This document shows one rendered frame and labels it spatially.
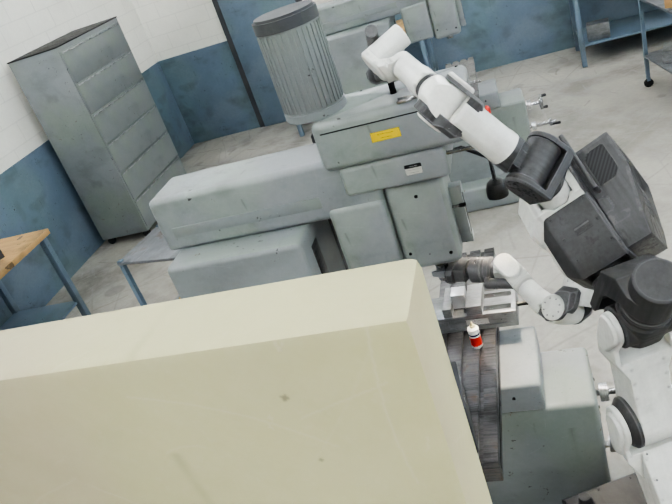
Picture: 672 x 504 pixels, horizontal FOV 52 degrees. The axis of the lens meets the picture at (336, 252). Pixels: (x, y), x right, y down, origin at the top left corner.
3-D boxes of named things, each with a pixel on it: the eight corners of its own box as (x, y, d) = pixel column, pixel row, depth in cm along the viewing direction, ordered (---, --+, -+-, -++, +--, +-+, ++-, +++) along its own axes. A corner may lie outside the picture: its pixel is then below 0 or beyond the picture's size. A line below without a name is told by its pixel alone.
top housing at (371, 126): (477, 109, 221) (466, 60, 214) (476, 140, 199) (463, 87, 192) (339, 142, 236) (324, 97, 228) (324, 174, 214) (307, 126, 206)
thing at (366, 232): (411, 232, 248) (391, 167, 236) (404, 268, 228) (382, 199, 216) (361, 241, 254) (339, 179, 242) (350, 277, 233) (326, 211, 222)
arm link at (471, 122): (421, 121, 160) (492, 175, 167) (458, 76, 156) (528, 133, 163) (413, 110, 171) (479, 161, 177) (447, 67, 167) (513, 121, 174)
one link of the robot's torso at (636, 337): (687, 317, 159) (659, 275, 165) (633, 337, 159) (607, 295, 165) (673, 338, 170) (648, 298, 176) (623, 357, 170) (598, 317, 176)
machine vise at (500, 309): (519, 301, 266) (513, 278, 261) (519, 325, 254) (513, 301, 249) (430, 312, 278) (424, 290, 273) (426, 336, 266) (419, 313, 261)
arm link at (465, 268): (454, 248, 240) (487, 248, 233) (461, 271, 244) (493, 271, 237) (441, 268, 231) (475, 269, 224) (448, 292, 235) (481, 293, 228)
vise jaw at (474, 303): (484, 291, 267) (482, 282, 265) (483, 314, 255) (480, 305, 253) (469, 293, 269) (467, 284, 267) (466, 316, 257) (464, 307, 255)
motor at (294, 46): (351, 93, 223) (320, -6, 208) (341, 115, 206) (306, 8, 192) (295, 108, 229) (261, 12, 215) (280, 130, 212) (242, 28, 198)
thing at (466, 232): (474, 235, 232) (460, 179, 223) (474, 241, 229) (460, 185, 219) (462, 237, 233) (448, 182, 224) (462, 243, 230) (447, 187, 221)
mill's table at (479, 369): (498, 262, 310) (494, 247, 306) (504, 480, 206) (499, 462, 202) (447, 270, 317) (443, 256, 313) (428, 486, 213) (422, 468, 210)
